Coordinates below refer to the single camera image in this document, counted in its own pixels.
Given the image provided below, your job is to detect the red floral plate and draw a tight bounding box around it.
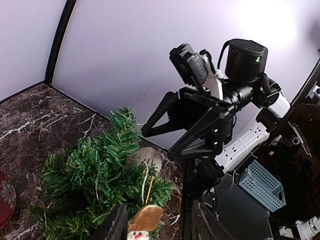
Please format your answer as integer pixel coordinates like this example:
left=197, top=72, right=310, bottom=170
left=0, top=171, right=17, bottom=228

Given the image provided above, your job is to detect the small potted christmas tree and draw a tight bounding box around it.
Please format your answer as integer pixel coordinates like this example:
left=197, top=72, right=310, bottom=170
left=29, top=107, right=173, bottom=240

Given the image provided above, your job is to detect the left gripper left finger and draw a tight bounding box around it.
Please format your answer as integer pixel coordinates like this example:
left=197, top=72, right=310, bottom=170
left=89, top=204, right=128, bottom=240

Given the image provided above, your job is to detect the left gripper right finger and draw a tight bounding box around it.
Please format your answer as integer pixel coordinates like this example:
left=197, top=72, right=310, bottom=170
left=191, top=201, right=236, bottom=240

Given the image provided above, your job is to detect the beige fluffy ornament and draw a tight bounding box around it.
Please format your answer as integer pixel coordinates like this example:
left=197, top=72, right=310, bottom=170
left=125, top=147, right=163, bottom=173

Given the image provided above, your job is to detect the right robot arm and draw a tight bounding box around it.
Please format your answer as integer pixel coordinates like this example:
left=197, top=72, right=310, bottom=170
left=141, top=38, right=291, bottom=199

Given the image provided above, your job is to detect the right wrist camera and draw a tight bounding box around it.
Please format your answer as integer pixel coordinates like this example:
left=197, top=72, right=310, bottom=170
left=169, top=43, right=224, bottom=100

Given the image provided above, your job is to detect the right black frame post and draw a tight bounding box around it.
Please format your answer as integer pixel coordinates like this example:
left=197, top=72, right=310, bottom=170
left=43, top=0, right=77, bottom=86

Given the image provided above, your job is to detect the blue plastic basket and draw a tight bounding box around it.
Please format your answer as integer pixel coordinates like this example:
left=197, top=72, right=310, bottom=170
left=238, top=160, right=286, bottom=213

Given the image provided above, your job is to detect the knit doll ornament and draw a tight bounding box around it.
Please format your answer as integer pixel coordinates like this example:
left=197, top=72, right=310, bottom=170
left=127, top=176, right=163, bottom=240

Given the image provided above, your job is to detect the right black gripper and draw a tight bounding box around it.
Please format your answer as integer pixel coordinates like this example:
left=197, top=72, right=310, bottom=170
left=141, top=87, right=235, bottom=160

